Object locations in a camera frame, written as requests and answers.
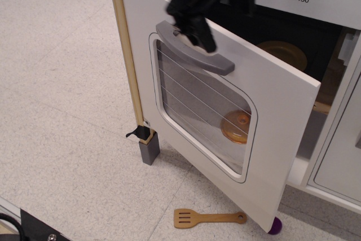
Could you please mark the purple toy eggplant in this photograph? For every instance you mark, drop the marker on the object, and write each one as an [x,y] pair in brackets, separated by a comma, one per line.
[276,227]

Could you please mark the white oven door with window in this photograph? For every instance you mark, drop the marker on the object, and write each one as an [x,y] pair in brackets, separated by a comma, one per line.
[185,104]

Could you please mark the white cupboard door right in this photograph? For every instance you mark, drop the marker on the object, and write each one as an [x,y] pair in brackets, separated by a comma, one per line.
[337,170]

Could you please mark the orange pot lid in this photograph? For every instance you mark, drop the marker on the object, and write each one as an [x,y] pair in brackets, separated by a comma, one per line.
[235,126]

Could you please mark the white toy kitchen cabinet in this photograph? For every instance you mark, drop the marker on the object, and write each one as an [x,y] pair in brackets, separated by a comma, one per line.
[333,86]

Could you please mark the black tape strip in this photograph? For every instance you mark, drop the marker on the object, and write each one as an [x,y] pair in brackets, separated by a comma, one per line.
[141,132]

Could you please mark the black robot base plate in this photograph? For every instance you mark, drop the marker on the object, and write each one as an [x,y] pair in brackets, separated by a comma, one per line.
[35,229]

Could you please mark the wooden slotted spatula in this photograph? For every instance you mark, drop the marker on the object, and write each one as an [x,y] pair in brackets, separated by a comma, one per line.
[187,218]

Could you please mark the yellow plastic plate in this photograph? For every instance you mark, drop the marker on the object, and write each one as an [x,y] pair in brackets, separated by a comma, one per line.
[286,52]

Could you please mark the grey cabinet foot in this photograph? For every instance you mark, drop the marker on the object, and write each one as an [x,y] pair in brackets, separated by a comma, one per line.
[149,152]

